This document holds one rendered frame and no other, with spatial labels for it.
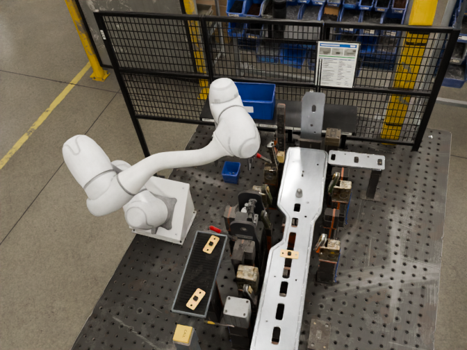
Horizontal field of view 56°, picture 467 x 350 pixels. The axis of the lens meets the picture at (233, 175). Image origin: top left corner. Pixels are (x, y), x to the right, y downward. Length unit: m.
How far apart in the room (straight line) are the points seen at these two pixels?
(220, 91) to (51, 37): 4.53
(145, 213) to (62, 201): 1.75
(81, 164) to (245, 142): 0.65
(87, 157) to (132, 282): 0.94
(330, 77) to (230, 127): 1.25
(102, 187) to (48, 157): 2.62
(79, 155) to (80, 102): 3.01
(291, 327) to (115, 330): 0.90
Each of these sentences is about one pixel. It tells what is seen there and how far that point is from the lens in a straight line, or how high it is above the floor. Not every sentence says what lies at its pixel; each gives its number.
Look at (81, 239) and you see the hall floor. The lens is 3.58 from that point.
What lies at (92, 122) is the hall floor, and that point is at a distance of 4.42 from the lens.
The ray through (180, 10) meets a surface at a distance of 3.89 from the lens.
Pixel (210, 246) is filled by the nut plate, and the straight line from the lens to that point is 1.91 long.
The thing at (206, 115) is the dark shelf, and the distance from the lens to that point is 2.63.
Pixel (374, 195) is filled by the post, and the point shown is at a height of 0.74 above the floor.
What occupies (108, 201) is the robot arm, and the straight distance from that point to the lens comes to 1.67.
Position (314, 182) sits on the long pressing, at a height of 1.00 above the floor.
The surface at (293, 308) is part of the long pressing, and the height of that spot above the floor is 1.00.
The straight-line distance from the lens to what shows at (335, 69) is 2.52.
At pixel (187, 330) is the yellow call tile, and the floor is 1.16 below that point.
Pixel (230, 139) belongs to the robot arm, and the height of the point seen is 1.81.
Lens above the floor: 2.80
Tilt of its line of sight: 50 degrees down
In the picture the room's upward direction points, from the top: 8 degrees counter-clockwise
